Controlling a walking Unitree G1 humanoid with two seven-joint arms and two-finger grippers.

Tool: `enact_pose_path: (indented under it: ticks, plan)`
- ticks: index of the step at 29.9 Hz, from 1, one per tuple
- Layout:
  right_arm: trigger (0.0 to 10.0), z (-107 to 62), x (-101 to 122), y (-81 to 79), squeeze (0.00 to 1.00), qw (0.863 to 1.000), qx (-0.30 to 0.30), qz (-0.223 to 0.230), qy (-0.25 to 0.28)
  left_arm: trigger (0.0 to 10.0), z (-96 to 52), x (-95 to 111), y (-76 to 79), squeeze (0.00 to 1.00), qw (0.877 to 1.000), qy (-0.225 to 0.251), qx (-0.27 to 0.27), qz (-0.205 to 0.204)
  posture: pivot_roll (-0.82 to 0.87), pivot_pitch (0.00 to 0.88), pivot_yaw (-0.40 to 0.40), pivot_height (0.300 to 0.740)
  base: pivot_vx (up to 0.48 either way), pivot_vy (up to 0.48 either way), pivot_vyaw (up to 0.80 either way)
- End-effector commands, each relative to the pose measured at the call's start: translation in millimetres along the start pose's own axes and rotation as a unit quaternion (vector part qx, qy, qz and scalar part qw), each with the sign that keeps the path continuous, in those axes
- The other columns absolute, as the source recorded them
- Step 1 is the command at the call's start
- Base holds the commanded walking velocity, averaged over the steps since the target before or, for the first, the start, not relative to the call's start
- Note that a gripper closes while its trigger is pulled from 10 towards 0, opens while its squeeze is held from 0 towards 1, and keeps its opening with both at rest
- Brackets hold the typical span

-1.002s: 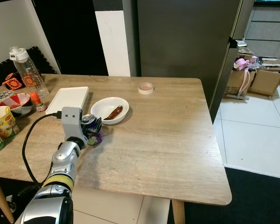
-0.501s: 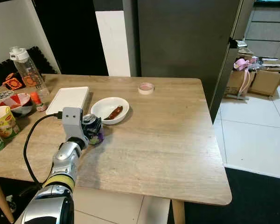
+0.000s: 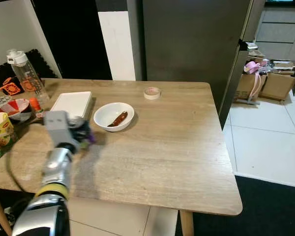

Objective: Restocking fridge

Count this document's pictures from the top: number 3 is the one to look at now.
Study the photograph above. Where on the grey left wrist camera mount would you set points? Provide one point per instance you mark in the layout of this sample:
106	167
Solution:
56	125

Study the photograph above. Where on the grey steel fridge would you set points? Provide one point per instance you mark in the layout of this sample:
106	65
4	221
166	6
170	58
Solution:
187	39

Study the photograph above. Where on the black rug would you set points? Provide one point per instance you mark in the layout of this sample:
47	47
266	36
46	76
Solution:
265	206

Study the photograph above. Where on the pink plastic object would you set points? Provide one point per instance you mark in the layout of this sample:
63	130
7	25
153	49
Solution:
251	67

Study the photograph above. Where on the yellow cup noodle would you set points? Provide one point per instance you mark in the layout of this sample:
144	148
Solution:
2	129

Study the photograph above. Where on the black foam mat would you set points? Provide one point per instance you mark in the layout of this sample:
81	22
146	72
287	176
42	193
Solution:
42	61

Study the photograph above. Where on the white rectangular box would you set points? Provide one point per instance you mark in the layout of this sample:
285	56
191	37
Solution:
71	103

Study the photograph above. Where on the white round lid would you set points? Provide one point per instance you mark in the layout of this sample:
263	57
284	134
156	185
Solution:
0	102

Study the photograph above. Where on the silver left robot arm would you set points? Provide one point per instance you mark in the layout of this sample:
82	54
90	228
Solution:
51	172

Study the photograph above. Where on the brown cardboard box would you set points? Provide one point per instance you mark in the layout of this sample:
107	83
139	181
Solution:
280	86

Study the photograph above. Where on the wooden table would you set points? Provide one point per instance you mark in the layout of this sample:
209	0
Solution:
162	142

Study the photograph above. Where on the small orange bottle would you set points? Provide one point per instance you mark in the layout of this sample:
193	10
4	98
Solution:
34	104

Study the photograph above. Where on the tape roll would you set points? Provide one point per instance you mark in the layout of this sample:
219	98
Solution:
152	95

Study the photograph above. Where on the brown sausage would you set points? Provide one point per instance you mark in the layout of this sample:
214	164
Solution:
119	119

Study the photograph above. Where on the clear water bottle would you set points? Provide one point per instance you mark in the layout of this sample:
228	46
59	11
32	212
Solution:
27	73

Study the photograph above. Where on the grey fridge door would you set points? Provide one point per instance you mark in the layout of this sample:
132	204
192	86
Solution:
233	88

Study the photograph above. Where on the black kitchen counter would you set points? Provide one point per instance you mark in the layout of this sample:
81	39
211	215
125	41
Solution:
285	3

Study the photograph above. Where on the orange black device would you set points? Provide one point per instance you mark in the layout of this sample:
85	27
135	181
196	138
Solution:
11	88

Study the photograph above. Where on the red white bowl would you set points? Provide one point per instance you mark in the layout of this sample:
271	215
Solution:
14	109

